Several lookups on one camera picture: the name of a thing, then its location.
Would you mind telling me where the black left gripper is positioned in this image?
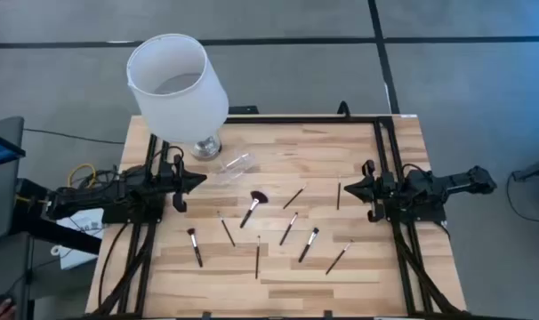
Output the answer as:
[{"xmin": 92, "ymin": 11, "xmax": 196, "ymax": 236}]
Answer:
[{"xmin": 156, "ymin": 153, "xmax": 207, "ymax": 213}]

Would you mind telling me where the thin black floor cable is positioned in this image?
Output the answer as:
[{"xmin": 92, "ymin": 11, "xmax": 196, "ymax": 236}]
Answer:
[{"xmin": 23, "ymin": 127, "xmax": 126, "ymax": 146}]

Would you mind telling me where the small black box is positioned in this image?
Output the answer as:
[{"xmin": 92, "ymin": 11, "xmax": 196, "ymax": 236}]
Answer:
[{"xmin": 228, "ymin": 105, "xmax": 260, "ymax": 116}]

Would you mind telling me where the white printed paper sheet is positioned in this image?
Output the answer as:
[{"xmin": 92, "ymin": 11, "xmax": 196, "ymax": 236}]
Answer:
[{"xmin": 55, "ymin": 207, "xmax": 106, "ymax": 271}]

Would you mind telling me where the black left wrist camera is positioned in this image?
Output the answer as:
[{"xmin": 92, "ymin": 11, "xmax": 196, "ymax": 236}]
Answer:
[{"xmin": 157, "ymin": 163, "xmax": 176, "ymax": 186}]

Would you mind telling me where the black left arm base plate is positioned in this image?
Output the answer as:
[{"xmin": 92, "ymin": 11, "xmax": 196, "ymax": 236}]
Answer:
[{"xmin": 101, "ymin": 206, "xmax": 164, "ymax": 225}]

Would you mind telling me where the grey cabinet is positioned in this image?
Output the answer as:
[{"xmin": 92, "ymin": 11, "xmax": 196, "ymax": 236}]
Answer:
[{"xmin": 0, "ymin": 116, "xmax": 26, "ymax": 241}]

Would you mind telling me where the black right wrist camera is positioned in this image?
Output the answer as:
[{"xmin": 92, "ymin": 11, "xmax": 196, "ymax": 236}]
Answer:
[{"xmin": 378, "ymin": 172, "xmax": 398, "ymax": 195}]

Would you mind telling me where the thick black table cable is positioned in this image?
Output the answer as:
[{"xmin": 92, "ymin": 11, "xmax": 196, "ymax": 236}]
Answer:
[{"xmin": 98, "ymin": 221, "xmax": 131, "ymax": 312}]

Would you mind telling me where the black stand beam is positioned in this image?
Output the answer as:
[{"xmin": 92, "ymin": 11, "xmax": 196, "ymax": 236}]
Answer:
[{"xmin": 11, "ymin": 177, "xmax": 104, "ymax": 257}]

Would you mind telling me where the yellow cable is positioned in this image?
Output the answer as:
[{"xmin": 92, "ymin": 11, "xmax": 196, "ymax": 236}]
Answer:
[{"xmin": 15, "ymin": 163, "xmax": 97, "ymax": 204}]

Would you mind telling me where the makeup brush long silver ferrule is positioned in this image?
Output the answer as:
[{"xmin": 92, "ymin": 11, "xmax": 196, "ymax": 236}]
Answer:
[{"xmin": 278, "ymin": 212, "xmax": 300, "ymax": 247}]

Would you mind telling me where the black floor stand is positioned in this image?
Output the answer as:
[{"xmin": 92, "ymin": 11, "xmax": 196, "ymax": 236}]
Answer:
[{"xmin": 511, "ymin": 155, "xmax": 539, "ymax": 183}]

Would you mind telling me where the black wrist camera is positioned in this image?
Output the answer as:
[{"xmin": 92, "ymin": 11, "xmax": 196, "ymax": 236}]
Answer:
[
  {"xmin": 378, "ymin": 172, "xmax": 398, "ymax": 195},
  {"xmin": 157, "ymin": 163, "xmax": 176, "ymax": 186}
]

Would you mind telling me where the fan makeup brush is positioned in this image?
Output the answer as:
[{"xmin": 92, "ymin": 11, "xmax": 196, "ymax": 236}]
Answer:
[{"xmin": 238, "ymin": 190, "xmax": 270, "ymax": 229}]

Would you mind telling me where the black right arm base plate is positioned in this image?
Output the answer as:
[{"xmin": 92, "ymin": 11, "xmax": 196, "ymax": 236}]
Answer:
[{"xmin": 382, "ymin": 204, "xmax": 447, "ymax": 223}]

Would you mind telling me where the white shade chrome table lamp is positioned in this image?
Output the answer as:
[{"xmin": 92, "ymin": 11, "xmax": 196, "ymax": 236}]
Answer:
[{"xmin": 125, "ymin": 33, "xmax": 229, "ymax": 162}]

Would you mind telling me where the clear acrylic brush organizer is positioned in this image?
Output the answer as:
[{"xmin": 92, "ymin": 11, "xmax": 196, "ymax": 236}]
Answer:
[{"xmin": 215, "ymin": 151, "xmax": 257, "ymax": 186}]

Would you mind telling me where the flat-head makeup brush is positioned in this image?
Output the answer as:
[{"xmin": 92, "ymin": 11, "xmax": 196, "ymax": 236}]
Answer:
[{"xmin": 297, "ymin": 227, "xmax": 320, "ymax": 264}]

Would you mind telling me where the round powder makeup brush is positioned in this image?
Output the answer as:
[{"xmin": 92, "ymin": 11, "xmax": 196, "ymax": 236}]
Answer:
[{"xmin": 186, "ymin": 228, "xmax": 205, "ymax": 268}]

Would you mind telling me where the black floor stand cable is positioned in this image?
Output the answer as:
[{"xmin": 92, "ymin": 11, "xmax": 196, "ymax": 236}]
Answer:
[{"xmin": 504, "ymin": 171, "xmax": 539, "ymax": 223}]

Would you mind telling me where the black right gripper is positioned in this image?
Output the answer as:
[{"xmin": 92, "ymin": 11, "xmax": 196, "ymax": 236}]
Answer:
[{"xmin": 343, "ymin": 158, "xmax": 389, "ymax": 223}]

